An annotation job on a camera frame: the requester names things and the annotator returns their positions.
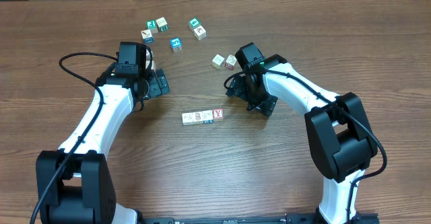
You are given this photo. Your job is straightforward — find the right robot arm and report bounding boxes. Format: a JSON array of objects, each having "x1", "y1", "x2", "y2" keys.
[{"x1": 224, "y1": 42, "x2": 382, "y2": 223}]

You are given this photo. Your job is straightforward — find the wooden block yellow side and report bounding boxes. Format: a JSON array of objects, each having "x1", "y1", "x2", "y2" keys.
[{"x1": 211, "y1": 54, "x2": 225, "y2": 69}]

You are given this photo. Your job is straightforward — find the pineapple picture wooden block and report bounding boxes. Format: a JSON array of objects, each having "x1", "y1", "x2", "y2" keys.
[{"x1": 192, "y1": 112, "x2": 203, "y2": 124}]

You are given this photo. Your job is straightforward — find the plain wooden picture block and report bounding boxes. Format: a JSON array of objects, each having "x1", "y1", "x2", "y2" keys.
[{"x1": 193, "y1": 26, "x2": 207, "y2": 40}]

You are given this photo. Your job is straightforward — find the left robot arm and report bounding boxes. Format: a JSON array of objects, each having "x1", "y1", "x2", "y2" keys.
[{"x1": 30, "y1": 42, "x2": 170, "y2": 223}]

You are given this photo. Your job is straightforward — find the wooden block red edge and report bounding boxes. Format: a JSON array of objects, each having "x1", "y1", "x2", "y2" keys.
[{"x1": 225, "y1": 54, "x2": 237, "y2": 70}]

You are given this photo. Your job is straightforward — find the blue number five block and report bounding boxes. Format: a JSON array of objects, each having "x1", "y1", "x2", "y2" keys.
[{"x1": 170, "y1": 37, "x2": 183, "y2": 52}]

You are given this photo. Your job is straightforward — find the wooden block blue side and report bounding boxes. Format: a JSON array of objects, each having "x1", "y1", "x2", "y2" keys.
[{"x1": 141, "y1": 30, "x2": 154, "y2": 44}]

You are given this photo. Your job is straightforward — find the red letter Y block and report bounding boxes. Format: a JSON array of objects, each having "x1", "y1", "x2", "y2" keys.
[{"x1": 212, "y1": 108, "x2": 224, "y2": 122}]

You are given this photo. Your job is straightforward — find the green letter block left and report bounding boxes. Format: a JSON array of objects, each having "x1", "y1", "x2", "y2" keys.
[{"x1": 146, "y1": 20, "x2": 158, "y2": 34}]

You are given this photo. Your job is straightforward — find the green number four block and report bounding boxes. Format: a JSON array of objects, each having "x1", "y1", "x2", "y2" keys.
[{"x1": 189, "y1": 17, "x2": 201, "y2": 32}]

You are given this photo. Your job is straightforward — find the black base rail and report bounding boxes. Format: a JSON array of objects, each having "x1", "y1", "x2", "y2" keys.
[{"x1": 137, "y1": 212, "x2": 380, "y2": 224}]

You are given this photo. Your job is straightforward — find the wooden block blue bottom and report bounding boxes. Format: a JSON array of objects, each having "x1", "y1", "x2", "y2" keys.
[{"x1": 202, "y1": 110, "x2": 213, "y2": 124}]

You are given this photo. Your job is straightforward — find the wooden block red bottom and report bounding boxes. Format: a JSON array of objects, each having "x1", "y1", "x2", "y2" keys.
[{"x1": 182, "y1": 112, "x2": 193, "y2": 125}]

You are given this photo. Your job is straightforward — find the wooden block green side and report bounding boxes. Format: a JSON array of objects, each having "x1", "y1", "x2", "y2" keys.
[{"x1": 156, "y1": 17, "x2": 169, "y2": 32}]

